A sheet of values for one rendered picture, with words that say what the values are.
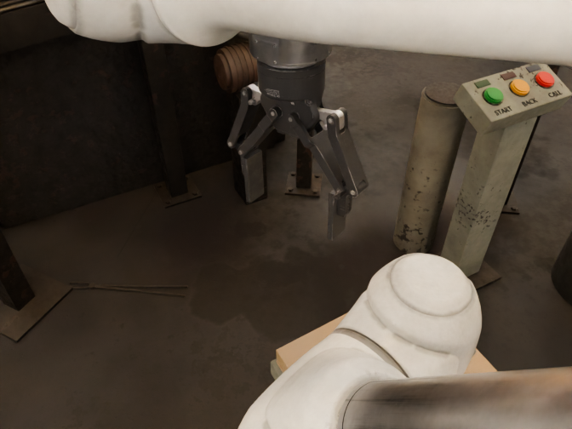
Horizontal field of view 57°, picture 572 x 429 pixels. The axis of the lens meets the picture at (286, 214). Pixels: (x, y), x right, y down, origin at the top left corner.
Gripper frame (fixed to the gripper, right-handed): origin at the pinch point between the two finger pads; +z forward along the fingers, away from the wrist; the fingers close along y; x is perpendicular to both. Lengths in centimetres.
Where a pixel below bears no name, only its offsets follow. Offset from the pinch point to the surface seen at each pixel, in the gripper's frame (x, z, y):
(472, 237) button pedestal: 69, 47, 5
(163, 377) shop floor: -2, 68, -40
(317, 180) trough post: 83, 60, -55
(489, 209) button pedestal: 71, 39, 7
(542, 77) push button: 77, 5, 9
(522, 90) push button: 69, 6, 8
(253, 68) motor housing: 58, 12, -59
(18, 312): -14, 64, -85
